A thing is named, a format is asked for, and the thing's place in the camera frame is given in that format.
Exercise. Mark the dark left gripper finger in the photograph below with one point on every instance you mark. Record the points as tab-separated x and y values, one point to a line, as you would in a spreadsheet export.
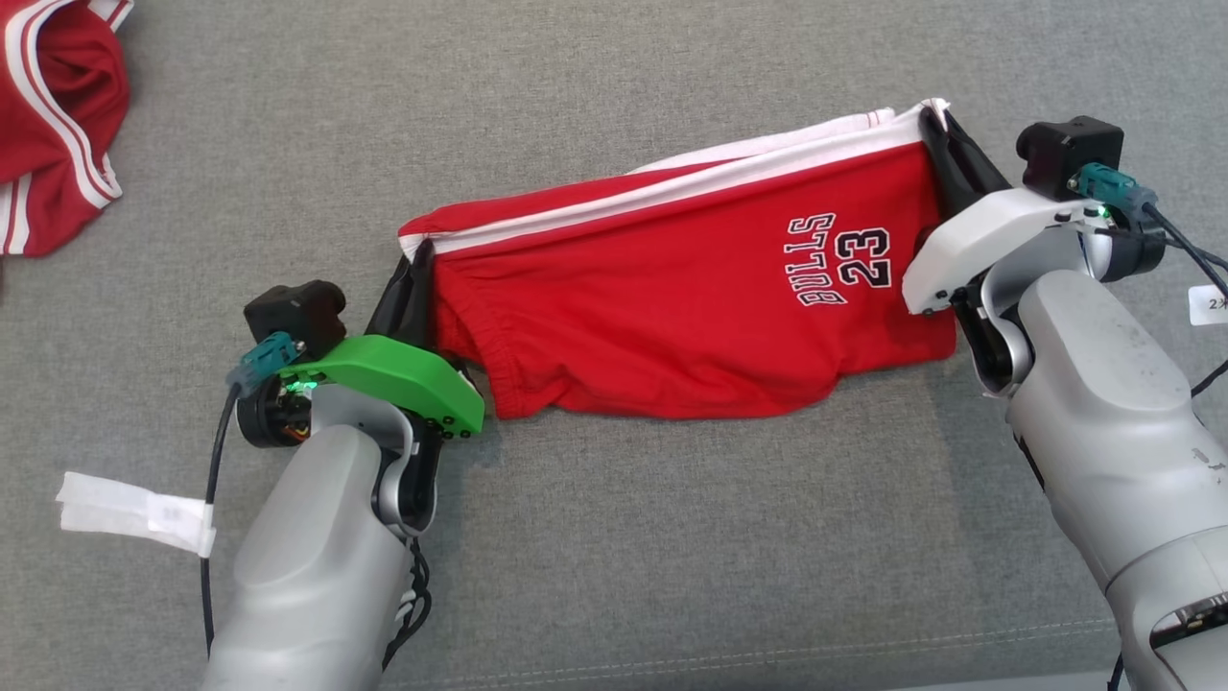
393	307
423	307

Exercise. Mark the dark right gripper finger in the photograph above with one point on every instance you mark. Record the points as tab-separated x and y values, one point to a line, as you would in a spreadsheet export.
974	163
945	178

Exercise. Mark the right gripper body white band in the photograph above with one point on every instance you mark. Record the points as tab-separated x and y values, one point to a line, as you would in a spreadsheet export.
988	235

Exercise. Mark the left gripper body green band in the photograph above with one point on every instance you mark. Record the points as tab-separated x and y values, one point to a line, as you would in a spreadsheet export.
403	379

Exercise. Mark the red Bulls basketball shorts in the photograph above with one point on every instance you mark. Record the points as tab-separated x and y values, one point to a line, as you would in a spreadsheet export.
672	297

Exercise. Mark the red Bulls basketball jersey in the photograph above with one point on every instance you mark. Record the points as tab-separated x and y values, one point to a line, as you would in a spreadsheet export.
58	115

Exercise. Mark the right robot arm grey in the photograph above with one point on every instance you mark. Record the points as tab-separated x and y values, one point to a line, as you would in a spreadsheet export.
1103	413

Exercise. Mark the grey fabric sofa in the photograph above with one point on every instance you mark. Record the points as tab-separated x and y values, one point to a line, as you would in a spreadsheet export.
624	557

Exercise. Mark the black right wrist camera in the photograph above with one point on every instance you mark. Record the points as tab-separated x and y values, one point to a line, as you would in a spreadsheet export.
1065	154

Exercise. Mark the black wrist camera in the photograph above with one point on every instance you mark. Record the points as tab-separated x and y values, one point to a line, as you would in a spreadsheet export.
297	317
1065	154

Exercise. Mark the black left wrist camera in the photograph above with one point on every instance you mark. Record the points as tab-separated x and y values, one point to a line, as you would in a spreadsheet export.
297	317

